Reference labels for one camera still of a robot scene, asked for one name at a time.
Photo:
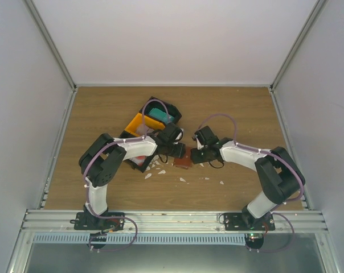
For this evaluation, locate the brown leather card holder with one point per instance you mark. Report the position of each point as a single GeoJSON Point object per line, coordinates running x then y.
{"type": "Point", "coordinates": [185, 162]}

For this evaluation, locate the aluminium front rail frame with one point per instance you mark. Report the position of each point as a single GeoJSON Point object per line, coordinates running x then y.
{"type": "Point", "coordinates": [172, 222]}

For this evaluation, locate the grey slotted cable duct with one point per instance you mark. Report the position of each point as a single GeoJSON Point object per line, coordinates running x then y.
{"type": "Point", "coordinates": [148, 239]}

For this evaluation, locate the black bin with red cards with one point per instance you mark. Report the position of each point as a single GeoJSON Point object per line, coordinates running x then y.
{"type": "Point", "coordinates": [147, 161]}

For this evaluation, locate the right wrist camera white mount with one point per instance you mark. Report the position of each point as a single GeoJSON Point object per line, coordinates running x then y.
{"type": "Point", "coordinates": [199, 146]}

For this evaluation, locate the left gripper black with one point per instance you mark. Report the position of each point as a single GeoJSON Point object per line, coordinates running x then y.
{"type": "Point", "coordinates": [180, 152]}

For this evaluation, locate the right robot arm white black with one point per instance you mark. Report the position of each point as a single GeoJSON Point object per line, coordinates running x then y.
{"type": "Point", "coordinates": [279, 176]}

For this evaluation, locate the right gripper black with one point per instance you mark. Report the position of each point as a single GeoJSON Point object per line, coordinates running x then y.
{"type": "Point", "coordinates": [195, 158]}

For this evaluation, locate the aluminium corner post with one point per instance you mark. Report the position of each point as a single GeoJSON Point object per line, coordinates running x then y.
{"type": "Point", "coordinates": [305, 29]}
{"type": "Point", "coordinates": [50, 43]}

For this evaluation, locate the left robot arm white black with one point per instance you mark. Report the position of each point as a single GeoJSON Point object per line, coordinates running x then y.
{"type": "Point", "coordinates": [101, 161]}

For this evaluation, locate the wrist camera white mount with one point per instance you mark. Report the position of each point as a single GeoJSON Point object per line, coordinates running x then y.
{"type": "Point", "coordinates": [199, 146]}
{"type": "Point", "coordinates": [180, 135]}

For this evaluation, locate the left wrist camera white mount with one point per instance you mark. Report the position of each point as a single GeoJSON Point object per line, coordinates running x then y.
{"type": "Point", "coordinates": [180, 135]}

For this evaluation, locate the yellow bin with white cards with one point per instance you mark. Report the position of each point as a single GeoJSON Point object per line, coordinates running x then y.
{"type": "Point", "coordinates": [137, 120]}

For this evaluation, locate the right aluminium corner post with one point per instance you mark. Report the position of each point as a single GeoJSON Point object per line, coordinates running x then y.
{"type": "Point", "coordinates": [305, 29]}

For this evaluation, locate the red white card stack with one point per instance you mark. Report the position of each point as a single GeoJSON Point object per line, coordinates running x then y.
{"type": "Point", "coordinates": [139, 160]}

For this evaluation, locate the left aluminium corner post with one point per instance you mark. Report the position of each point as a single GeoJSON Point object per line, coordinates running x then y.
{"type": "Point", "coordinates": [50, 43]}

